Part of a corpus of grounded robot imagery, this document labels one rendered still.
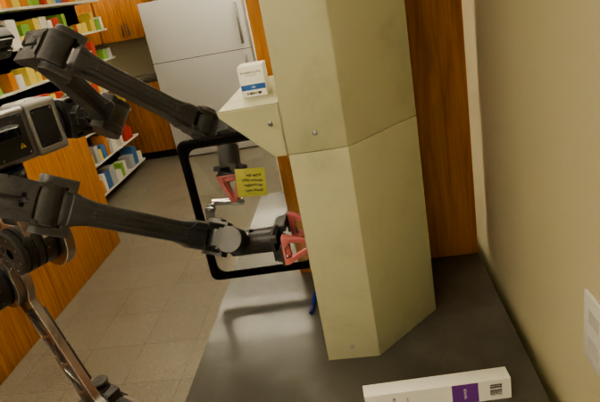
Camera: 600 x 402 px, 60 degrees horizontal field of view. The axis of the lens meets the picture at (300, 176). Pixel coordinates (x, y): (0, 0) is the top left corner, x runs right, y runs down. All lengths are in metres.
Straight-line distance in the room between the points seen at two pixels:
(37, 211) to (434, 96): 0.90
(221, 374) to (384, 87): 0.70
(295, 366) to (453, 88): 0.74
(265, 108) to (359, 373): 0.57
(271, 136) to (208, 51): 5.09
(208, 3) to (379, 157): 5.06
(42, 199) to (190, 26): 5.10
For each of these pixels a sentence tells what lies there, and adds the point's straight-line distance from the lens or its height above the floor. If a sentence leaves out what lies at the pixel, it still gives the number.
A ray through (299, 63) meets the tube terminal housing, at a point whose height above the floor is 1.57.
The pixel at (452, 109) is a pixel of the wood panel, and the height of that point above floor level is 1.35.
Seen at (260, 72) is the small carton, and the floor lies 1.55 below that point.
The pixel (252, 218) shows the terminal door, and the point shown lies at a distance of 1.36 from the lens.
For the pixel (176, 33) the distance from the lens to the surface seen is 6.09.
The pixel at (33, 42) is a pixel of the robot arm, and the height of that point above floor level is 1.68.
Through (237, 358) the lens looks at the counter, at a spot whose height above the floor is 0.94.
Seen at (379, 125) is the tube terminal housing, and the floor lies 1.42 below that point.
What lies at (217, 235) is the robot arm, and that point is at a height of 1.23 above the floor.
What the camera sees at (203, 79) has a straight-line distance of 6.08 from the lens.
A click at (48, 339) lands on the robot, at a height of 0.63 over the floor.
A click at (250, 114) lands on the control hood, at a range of 0.94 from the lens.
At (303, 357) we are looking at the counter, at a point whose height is 0.94.
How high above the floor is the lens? 1.70
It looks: 20 degrees down
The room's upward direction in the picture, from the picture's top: 11 degrees counter-clockwise
